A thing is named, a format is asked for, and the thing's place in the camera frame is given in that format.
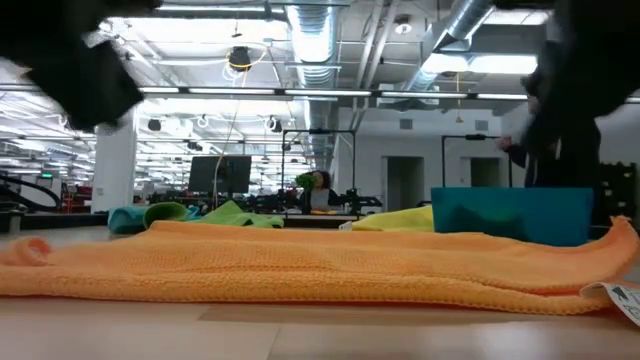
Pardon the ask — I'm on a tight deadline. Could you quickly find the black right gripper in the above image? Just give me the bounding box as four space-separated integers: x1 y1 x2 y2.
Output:
492 0 640 119

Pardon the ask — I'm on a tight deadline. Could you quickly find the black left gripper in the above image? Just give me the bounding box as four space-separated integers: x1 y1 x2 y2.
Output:
0 0 164 134

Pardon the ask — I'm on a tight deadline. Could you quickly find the green microfiber towel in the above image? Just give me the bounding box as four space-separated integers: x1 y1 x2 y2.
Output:
143 199 285 230

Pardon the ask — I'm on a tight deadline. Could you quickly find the yellow microfiber towel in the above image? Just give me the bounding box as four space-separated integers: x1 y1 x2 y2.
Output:
339 204 435 233

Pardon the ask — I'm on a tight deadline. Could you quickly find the orange microfiber towel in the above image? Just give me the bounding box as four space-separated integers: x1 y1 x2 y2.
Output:
0 214 640 327

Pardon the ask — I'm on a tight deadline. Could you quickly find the blue microfiber towel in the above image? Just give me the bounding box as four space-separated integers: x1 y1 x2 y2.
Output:
107 204 201 235

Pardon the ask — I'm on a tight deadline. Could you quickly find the person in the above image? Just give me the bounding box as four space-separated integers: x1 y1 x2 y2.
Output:
497 117 604 190
298 169 346 211

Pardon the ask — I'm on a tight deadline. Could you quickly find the white pillar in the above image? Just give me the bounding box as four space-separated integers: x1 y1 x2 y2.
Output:
91 107 139 214

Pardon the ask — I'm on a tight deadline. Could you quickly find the black shelf rack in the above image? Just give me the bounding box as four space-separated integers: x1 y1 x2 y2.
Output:
597 162 639 226

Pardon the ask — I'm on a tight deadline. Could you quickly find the black background monitor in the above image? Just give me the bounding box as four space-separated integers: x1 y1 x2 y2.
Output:
188 155 253 195

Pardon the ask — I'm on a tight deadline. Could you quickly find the teal plastic bin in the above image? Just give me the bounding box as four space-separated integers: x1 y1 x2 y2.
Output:
430 187 595 248

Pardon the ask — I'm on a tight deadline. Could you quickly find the overhead light bar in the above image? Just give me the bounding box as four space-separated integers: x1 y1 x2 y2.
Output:
137 85 640 104

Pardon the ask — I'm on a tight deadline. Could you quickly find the silver air duct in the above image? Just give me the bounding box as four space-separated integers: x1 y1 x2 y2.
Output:
404 0 496 94
284 0 341 169

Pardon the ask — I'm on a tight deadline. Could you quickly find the black overhead camera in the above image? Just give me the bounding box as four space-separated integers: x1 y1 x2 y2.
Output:
228 45 253 72

